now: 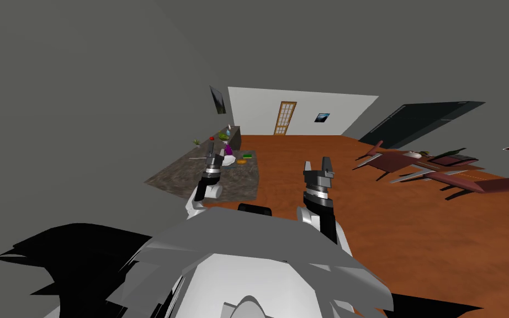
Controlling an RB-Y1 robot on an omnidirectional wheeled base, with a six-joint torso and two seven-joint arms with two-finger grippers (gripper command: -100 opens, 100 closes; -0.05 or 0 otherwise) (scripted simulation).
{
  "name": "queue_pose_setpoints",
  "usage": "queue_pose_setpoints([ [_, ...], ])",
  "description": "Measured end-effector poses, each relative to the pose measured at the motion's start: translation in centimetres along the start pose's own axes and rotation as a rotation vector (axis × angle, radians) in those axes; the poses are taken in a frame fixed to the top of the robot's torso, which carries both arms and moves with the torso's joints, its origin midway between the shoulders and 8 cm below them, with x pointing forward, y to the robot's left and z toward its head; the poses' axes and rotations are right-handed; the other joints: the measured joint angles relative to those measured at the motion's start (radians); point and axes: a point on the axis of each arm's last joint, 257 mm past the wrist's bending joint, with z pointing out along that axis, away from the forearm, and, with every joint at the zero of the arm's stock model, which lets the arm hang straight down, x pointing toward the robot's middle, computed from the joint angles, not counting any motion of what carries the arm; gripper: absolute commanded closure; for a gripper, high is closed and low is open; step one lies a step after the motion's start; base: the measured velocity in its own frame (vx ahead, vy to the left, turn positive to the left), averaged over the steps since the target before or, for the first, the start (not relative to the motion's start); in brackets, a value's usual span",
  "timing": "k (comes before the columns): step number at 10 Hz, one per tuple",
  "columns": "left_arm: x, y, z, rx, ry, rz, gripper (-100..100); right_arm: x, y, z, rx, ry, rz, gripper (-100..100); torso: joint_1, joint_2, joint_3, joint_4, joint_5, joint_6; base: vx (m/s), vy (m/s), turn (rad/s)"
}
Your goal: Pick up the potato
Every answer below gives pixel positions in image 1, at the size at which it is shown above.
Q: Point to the blue picture on wall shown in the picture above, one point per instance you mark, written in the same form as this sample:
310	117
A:
322	117

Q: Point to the dark picture on wall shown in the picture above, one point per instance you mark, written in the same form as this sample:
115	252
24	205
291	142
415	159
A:
218	100

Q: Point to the wooden lattice door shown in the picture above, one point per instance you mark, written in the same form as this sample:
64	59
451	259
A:
285	118

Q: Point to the purple bottle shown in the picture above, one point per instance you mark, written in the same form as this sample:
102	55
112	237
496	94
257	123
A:
228	149

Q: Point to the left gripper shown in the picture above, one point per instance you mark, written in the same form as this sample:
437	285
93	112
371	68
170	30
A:
215	160

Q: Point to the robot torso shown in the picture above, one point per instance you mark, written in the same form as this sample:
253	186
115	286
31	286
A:
254	260

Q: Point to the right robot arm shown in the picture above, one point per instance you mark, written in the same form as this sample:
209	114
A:
323	214

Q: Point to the white plate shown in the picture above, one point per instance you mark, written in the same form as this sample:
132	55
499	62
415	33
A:
229	160

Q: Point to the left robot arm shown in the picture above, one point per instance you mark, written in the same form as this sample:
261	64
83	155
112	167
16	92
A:
206	194

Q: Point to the green vegetable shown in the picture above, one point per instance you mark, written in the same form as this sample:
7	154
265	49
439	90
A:
223	136

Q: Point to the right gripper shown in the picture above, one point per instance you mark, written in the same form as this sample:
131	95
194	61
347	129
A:
319	179

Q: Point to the large black cabinet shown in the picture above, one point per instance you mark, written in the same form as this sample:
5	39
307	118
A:
422	120

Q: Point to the reddish brown dining table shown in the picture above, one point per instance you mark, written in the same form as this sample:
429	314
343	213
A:
396	161

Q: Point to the orange fruit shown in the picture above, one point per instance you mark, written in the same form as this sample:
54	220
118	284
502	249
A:
241	162

